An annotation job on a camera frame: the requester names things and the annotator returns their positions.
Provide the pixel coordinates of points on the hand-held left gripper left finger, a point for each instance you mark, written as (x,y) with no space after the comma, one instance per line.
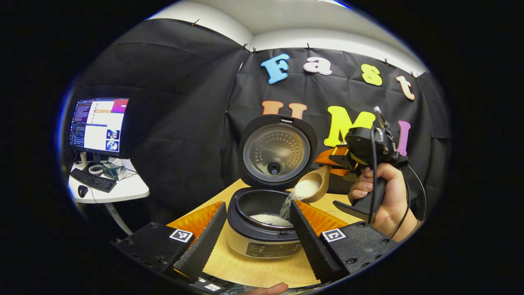
(204,246)

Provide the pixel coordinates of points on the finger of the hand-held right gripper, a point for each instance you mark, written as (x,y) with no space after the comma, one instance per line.
(327,156)
(344,171)

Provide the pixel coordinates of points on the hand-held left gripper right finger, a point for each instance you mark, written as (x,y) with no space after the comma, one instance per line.
(311,246)

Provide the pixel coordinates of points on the wooden spoon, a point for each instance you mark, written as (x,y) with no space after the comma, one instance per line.
(323,184)

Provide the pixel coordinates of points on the white rice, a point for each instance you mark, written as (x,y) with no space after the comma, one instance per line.
(307,188)

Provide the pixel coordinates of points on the black silver rice cooker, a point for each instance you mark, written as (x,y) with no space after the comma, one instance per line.
(274,151)

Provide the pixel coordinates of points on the white side table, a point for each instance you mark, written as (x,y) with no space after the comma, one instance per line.
(127,190)

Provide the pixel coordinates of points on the crumpled plastic bag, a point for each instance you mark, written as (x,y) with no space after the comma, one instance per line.
(114,171)

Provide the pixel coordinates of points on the black keyboard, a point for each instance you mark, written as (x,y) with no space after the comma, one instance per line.
(93,180)

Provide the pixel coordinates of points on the black computer mouse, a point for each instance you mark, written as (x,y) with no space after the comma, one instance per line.
(82,191)

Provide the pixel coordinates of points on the black backdrop cloth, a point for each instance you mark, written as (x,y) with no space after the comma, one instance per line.
(172,114)

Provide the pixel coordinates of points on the white tape roll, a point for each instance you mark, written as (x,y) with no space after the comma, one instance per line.
(90,170)

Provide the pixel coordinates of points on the computer monitor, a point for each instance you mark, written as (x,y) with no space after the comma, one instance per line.
(102,131)

